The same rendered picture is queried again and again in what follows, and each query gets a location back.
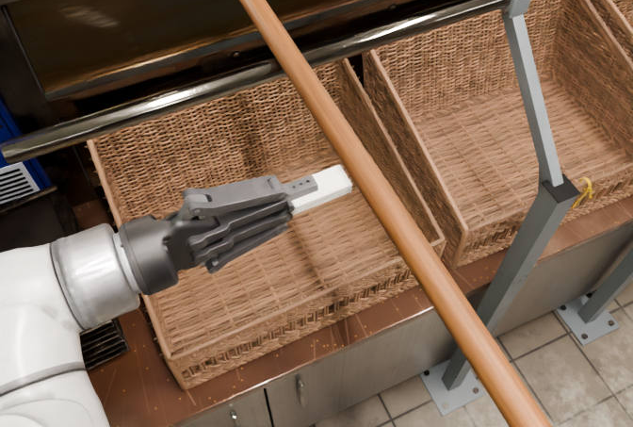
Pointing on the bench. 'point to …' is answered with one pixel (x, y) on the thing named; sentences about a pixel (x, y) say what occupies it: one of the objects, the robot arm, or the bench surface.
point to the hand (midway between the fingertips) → (316, 189)
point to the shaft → (390, 211)
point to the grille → (15, 183)
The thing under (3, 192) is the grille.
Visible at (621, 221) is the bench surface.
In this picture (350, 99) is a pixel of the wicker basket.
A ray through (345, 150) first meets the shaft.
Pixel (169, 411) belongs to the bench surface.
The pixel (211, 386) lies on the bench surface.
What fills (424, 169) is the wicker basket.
